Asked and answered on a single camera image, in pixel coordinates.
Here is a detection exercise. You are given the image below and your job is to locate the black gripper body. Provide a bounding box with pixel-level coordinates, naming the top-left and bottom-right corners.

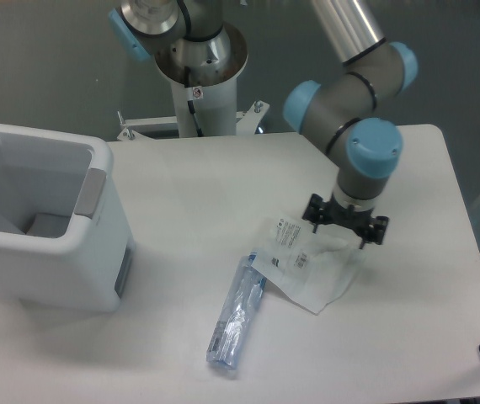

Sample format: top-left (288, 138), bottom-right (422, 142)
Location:
top-left (323, 199), bottom-right (373, 236)

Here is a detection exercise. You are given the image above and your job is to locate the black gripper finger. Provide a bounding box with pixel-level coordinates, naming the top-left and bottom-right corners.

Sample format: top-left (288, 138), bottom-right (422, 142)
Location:
top-left (356, 215), bottom-right (390, 249)
top-left (302, 194), bottom-right (333, 233)

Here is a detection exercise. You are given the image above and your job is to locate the crushed clear plastic bottle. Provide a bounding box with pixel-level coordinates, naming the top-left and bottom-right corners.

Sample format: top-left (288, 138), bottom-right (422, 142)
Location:
top-left (205, 251), bottom-right (266, 371)

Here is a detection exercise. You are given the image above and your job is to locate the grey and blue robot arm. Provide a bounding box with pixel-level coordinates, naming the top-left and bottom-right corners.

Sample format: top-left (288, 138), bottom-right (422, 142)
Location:
top-left (109, 1), bottom-right (419, 244)

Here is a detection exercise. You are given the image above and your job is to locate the white trash can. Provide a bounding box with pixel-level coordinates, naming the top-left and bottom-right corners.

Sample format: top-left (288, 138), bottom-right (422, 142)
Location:
top-left (0, 124), bottom-right (135, 312)

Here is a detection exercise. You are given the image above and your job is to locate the white pedestal base frame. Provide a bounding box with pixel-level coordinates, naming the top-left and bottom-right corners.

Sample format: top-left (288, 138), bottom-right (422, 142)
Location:
top-left (117, 100), bottom-right (270, 141)

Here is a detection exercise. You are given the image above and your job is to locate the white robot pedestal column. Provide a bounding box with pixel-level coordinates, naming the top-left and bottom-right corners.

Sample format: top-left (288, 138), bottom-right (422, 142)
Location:
top-left (154, 22), bottom-right (248, 114)

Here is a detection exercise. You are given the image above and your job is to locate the black cable on pedestal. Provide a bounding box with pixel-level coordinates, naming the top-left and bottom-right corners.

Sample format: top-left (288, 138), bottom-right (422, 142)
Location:
top-left (183, 65), bottom-right (205, 137)

